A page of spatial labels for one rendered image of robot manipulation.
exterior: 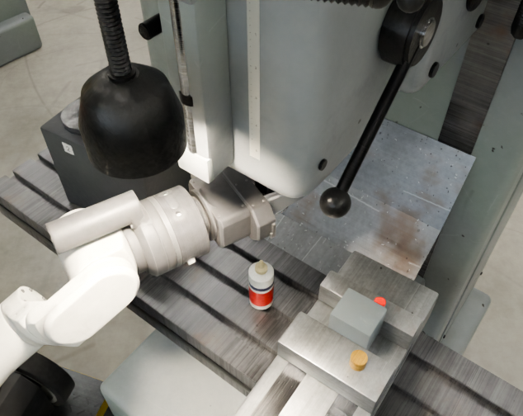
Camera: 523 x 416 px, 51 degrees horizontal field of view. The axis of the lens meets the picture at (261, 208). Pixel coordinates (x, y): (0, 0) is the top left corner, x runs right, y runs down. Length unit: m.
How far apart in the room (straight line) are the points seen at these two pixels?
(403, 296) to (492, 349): 1.23
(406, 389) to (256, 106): 0.54
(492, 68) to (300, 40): 0.52
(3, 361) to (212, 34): 0.40
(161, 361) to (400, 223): 0.49
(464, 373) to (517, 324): 1.26
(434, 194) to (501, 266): 1.31
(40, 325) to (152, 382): 0.40
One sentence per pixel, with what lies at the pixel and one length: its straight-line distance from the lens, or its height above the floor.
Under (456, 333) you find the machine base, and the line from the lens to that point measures 1.83.
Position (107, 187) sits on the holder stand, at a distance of 0.98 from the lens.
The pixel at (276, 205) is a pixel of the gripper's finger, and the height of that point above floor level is 1.22.
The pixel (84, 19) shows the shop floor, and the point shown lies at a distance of 3.70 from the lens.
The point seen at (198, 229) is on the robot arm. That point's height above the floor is 1.25.
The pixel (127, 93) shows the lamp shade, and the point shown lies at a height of 1.50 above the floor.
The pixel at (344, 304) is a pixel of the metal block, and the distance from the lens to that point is 0.76.
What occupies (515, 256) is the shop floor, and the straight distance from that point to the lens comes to 2.36.
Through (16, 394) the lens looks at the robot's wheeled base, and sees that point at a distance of 1.31.
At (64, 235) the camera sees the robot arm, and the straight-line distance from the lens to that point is 0.58.
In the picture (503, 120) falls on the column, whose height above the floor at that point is 1.17.
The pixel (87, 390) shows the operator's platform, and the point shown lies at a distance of 1.49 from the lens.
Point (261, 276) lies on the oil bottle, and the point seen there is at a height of 1.01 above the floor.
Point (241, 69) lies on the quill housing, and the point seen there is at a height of 1.45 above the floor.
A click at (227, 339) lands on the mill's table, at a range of 0.89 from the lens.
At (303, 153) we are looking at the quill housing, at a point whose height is 1.38.
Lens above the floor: 1.71
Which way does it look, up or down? 48 degrees down
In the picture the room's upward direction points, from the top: straight up
